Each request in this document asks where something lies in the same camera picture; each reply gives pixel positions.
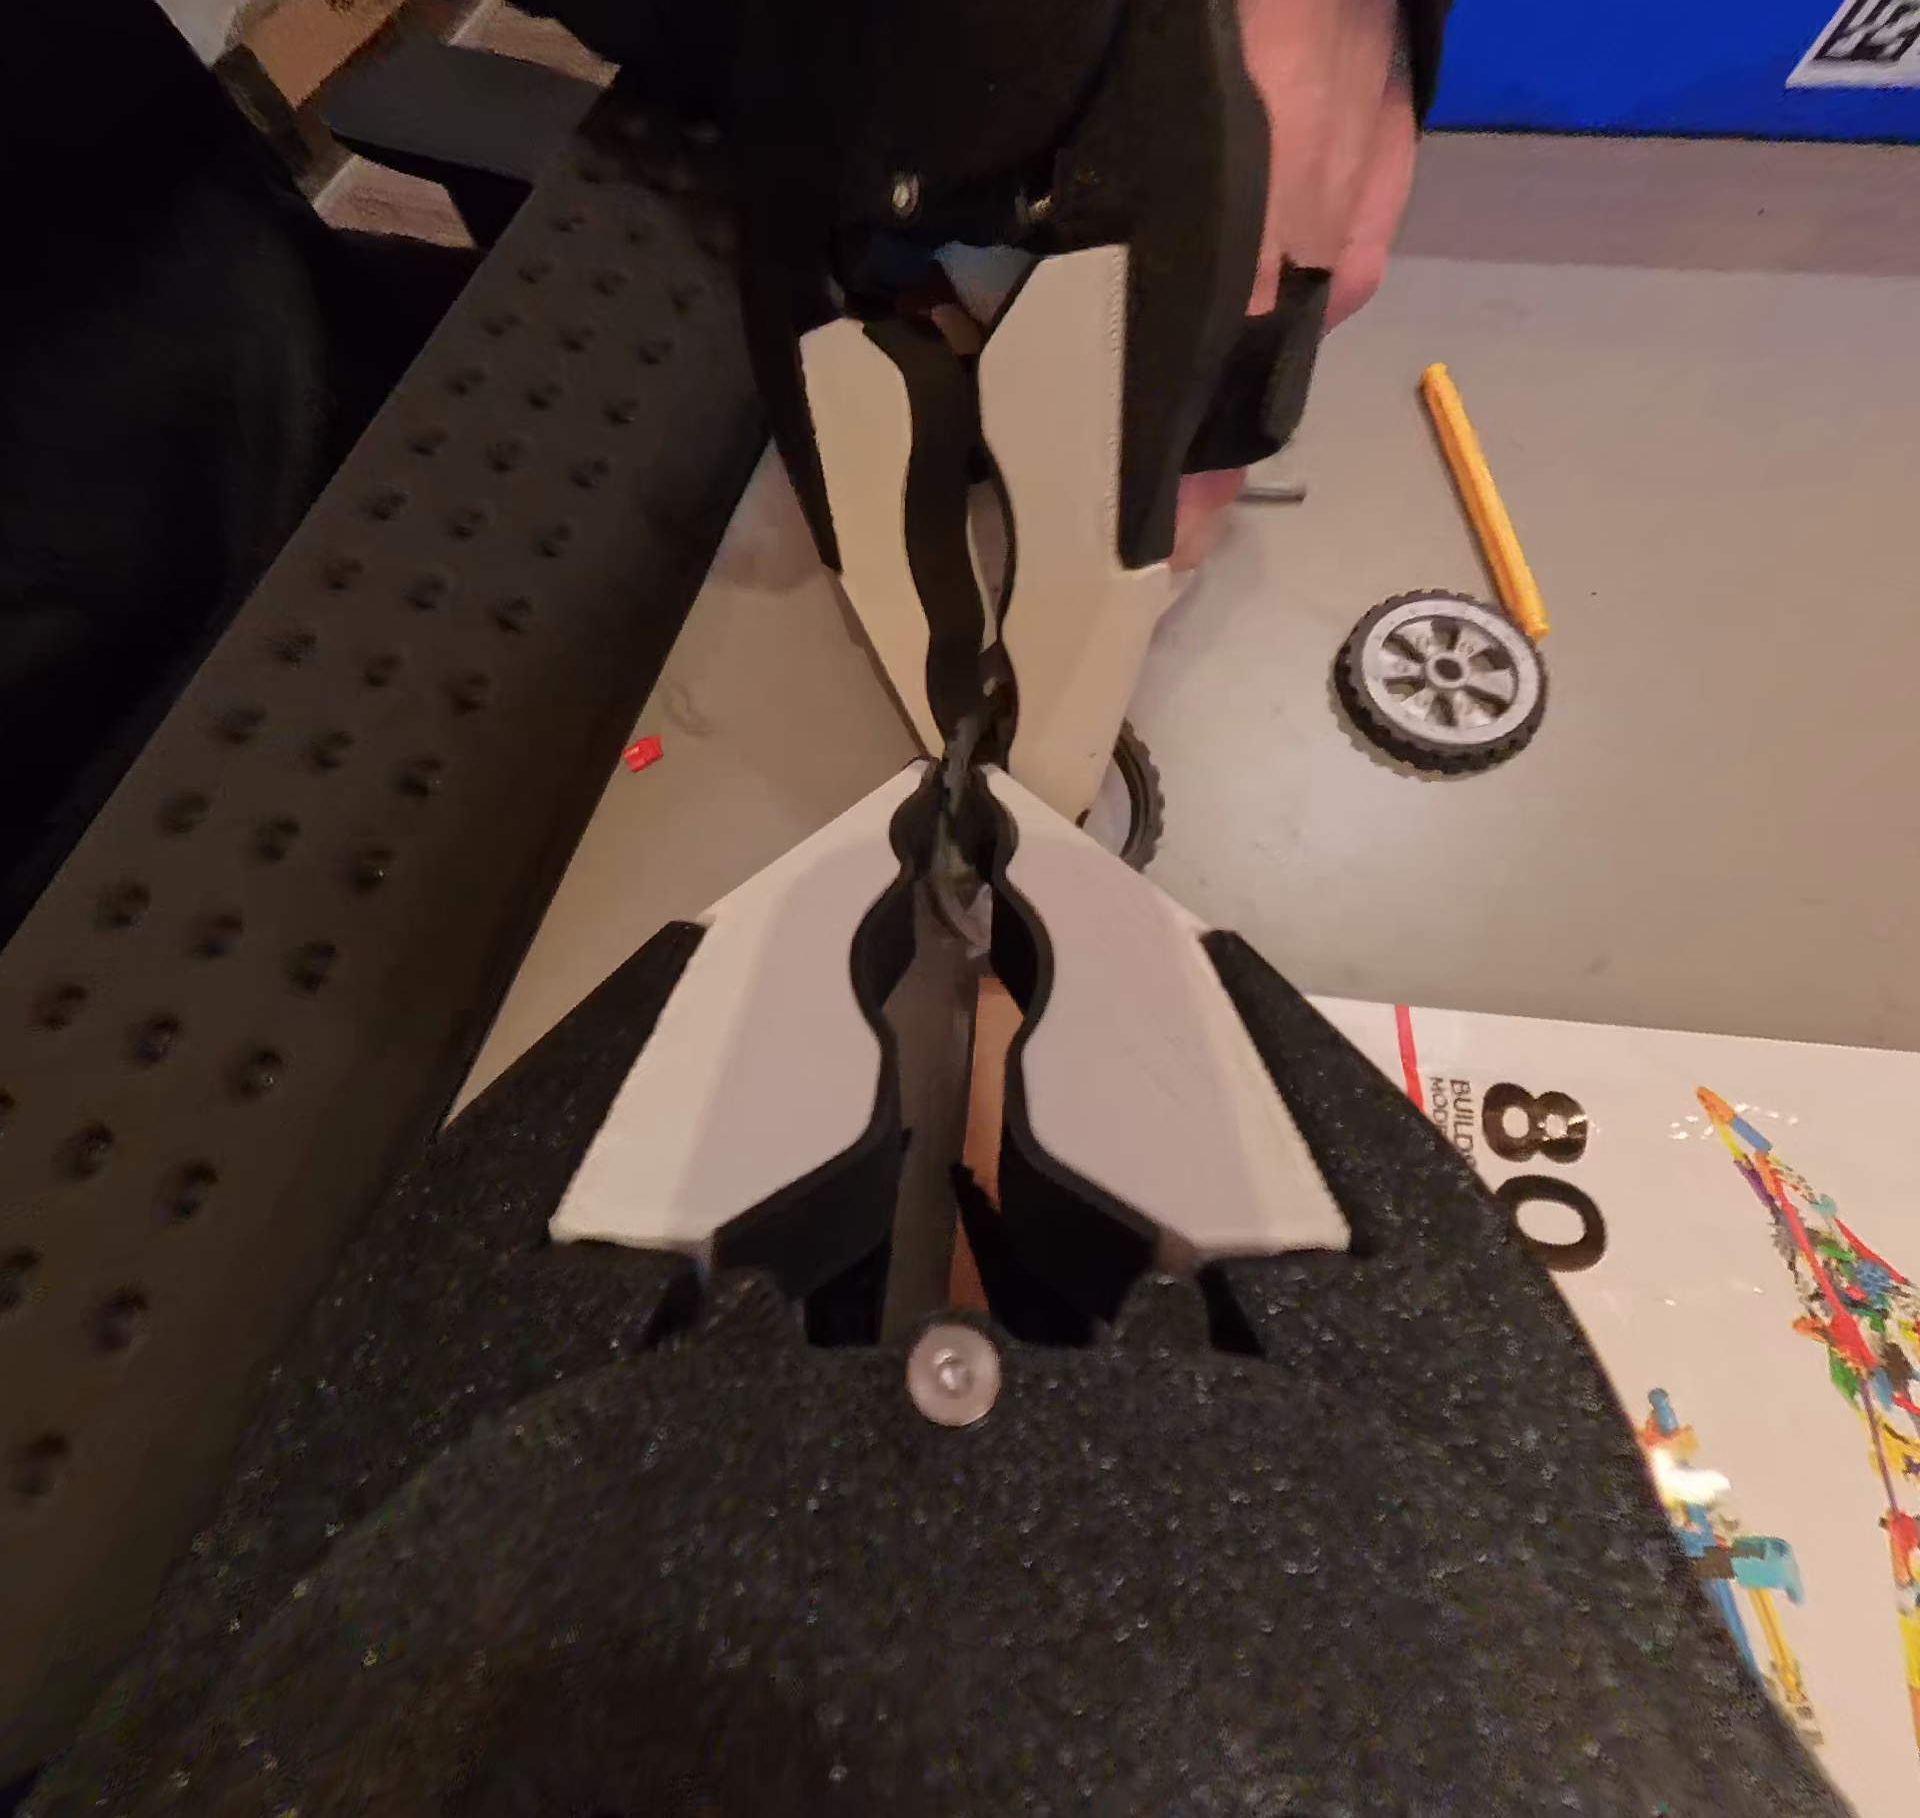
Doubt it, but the blue plastic bin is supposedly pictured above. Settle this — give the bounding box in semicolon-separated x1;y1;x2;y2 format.
1418;0;1920;147

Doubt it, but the brown cardboard box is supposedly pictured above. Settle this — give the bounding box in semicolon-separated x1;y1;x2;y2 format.
209;0;506;248

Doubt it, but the black perforated pad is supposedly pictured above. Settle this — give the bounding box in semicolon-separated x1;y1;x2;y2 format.
0;92;782;1745

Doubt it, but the person's left hand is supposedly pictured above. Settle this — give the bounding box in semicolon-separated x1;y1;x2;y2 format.
1241;0;1424;334

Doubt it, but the long orange rod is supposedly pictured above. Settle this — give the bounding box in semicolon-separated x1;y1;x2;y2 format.
1418;360;1552;642

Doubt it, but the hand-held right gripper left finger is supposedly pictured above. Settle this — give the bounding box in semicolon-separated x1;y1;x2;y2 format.
549;762;950;1347

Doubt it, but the K'nex building set booklet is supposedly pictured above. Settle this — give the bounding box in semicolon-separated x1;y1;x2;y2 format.
1304;997;1920;1818

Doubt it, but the black rubber tire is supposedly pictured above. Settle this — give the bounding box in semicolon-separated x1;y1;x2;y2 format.
928;679;1010;938

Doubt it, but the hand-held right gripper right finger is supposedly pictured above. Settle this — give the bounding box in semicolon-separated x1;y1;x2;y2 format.
979;768;1352;1347

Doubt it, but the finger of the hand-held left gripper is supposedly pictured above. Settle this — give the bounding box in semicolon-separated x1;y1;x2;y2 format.
976;242;1184;825
801;314;980;771

